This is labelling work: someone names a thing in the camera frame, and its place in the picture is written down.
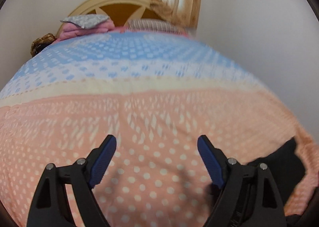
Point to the black pants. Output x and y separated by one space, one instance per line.
286 164

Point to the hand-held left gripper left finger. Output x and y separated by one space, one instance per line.
103 160

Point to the polka dot bedspread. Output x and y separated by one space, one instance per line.
149 92

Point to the grey patterned pillow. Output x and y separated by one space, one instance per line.
84 19

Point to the striped pillow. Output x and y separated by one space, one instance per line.
154 25

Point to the folded pink blanket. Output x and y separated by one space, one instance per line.
74 32

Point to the brown patterned bag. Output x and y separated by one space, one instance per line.
41 42

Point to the cream and brown headboard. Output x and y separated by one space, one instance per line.
119 8

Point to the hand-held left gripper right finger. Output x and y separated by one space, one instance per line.
210 162

